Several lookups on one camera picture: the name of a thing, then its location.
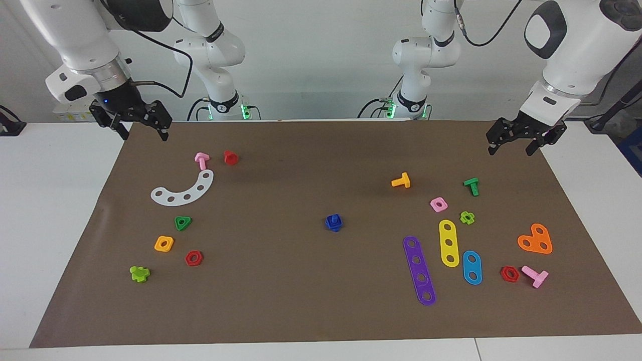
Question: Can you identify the white box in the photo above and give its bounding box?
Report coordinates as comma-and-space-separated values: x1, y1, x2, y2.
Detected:
53, 100, 98, 123

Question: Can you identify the white curved perforated strip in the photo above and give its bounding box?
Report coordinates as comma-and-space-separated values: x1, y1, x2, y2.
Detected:
150, 169, 215, 207

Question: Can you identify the black stand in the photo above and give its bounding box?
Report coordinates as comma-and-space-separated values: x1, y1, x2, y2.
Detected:
584, 79, 642, 134

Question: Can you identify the orange heart-shaped plate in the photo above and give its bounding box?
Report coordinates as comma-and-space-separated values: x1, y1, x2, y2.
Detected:
517, 223, 553, 255

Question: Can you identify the blue box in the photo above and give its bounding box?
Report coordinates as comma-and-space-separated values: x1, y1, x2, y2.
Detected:
618, 128, 642, 177

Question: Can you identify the yellow three-hole strip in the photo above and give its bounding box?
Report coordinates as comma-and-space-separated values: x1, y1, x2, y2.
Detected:
439, 219, 460, 268

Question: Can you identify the blue two-hole strip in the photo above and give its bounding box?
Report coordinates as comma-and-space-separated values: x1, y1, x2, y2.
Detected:
462, 250, 483, 286

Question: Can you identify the purple four-hole strip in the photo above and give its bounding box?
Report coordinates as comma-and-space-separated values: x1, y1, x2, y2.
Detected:
403, 236, 437, 306

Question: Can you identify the brown table mat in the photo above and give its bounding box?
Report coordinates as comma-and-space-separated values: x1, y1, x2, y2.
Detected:
29, 119, 642, 348

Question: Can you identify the black right base cable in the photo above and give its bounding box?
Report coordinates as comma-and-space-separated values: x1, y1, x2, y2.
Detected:
187, 97, 210, 121

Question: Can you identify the black base cable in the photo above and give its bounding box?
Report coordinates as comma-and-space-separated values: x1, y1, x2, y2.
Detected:
187, 97, 210, 121
357, 97, 398, 119

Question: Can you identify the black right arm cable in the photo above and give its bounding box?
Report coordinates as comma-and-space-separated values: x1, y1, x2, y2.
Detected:
100, 0, 194, 99

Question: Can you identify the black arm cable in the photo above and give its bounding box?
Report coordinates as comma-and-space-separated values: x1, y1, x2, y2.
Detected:
100, 0, 194, 99
453, 0, 523, 48

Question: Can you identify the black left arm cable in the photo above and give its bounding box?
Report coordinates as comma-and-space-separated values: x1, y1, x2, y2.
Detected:
453, 0, 523, 48

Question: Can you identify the black clamp mount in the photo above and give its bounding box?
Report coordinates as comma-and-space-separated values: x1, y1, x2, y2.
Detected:
0, 105, 27, 137

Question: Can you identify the black left base cable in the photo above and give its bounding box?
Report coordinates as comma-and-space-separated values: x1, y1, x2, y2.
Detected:
357, 97, 398, 119

